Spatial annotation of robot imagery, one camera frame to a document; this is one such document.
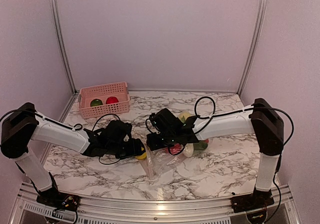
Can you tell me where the right aluminium corner post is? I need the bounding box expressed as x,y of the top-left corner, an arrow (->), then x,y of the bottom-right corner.
237,0 -> 268,97

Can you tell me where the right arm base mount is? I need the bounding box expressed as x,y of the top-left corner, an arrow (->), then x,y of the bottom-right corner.
230,187 -> 275,213

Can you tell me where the yellow fake pear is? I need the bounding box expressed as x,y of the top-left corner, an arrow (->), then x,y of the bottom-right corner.
135,147 -> 147,160

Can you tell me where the green fake vegetable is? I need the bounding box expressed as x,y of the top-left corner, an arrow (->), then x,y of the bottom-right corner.
90,99 -> 104,107

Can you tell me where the aluminium front frame rail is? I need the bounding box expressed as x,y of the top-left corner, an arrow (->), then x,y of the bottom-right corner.
9,183 -> 301,224

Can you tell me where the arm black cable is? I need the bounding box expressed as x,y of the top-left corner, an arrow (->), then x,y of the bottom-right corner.
144,96 -> 295,192
0,110 -> 133,165

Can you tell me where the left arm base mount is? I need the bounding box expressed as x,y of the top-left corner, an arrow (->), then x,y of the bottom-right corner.
32,173 -> 80,212

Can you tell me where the pink perforated plastic basket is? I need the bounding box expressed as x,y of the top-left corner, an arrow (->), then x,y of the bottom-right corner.
78,82 -> 130,119

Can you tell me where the left aluminium corner post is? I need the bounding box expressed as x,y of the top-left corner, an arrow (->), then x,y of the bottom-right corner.
50,0 -> 77,95

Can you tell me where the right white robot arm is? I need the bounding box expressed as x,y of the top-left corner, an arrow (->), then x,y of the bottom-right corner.
146,98 -> 284,208

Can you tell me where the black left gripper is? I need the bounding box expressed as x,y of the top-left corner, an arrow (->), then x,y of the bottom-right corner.
106,138 -> 147,159

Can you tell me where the green red fake mango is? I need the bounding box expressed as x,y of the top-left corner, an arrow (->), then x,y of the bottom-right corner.
193,141 -> 208,151

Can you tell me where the clear zip top bag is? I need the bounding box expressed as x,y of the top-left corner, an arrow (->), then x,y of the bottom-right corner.
133,132 -> 187,180

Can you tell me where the aluminium corner post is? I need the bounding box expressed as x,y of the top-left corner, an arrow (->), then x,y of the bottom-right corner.
237,0 -> 268,97
50,0 -> 77,95

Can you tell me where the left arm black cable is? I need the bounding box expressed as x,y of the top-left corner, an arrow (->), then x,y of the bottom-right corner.
0,110 -> 133,165

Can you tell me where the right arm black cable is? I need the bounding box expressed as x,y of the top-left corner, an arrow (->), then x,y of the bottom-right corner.
144,96 -> 295,192

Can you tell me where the white fake cabbage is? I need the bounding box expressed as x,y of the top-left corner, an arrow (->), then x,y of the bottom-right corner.
182,143 -> 194,158

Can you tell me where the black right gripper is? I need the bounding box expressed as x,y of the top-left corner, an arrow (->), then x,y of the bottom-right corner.
145,132 -> 177,152

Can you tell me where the yellow fake lemon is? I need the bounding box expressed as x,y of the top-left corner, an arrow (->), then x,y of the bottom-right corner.
178,111 -> 192,123

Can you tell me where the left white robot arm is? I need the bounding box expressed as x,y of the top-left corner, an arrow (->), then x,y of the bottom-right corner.
0,102 -> 145,206

